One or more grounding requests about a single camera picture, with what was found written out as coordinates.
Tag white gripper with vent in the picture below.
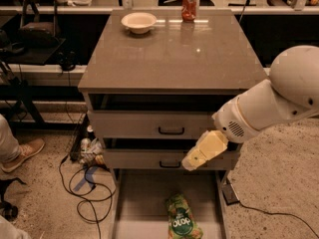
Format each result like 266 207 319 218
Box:
181 95 260 171

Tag drawer with black handle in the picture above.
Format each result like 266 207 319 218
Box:
104 149 240 170
88 111 214 139

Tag black power adapter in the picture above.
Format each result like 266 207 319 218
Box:
222 184 239 205

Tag white ceramic bowl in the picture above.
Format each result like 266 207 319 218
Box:
121 12 157 34

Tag black headphones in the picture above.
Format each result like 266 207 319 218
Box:
57 51 77 72

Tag green rice chip bag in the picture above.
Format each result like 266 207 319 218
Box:
165 193 203 239

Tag middle drawer with black handle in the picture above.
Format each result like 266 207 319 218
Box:
104 149 240 170

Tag open bottom drawer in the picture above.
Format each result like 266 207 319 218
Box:
109 169 230 239

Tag beige trouser leg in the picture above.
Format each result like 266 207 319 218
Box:
0 115 21 163

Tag black floor cable right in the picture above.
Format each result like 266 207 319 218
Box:
237 201 319 239

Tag top drawer with black handle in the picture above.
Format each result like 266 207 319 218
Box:
88 111 214 139

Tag tan shoe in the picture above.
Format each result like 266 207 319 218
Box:
0 138 45 173

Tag grey drawer cabinet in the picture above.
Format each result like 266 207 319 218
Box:
79 9 266 228

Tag pile of snack packages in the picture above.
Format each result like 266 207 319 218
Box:
80 124 105 165

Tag black bag on shelf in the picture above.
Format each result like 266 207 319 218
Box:
18 0 60 49

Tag orange soda can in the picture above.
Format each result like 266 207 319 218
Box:
181 0 197 22

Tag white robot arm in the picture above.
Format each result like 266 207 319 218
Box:
181 45 319 171

